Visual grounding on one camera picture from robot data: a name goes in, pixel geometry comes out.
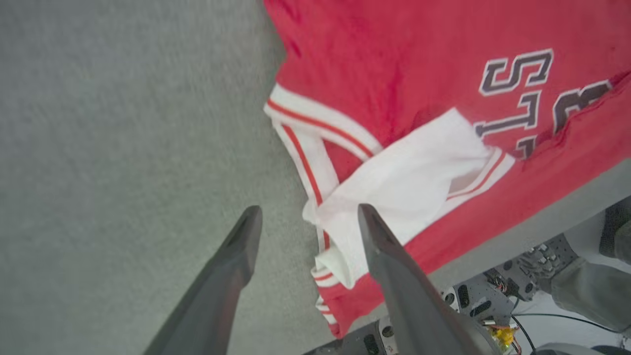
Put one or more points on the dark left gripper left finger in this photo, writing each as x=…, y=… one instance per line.
x=212, y=296

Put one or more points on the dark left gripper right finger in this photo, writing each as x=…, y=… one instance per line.
x=409, y=301

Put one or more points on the red white Bulls jersey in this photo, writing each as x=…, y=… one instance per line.
x=394, y=59

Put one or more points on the grey perforated robot base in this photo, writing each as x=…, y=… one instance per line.
x=480, y=296

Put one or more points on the yellow connector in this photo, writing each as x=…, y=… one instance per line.
x=503, y=337

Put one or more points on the grey fabric sofa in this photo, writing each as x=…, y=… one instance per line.
x=123, y=148

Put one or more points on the grey trouser leg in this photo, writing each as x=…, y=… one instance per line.
x=586, y=291

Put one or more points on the dark grey fabric item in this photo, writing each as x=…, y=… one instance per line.
x=618, y=231

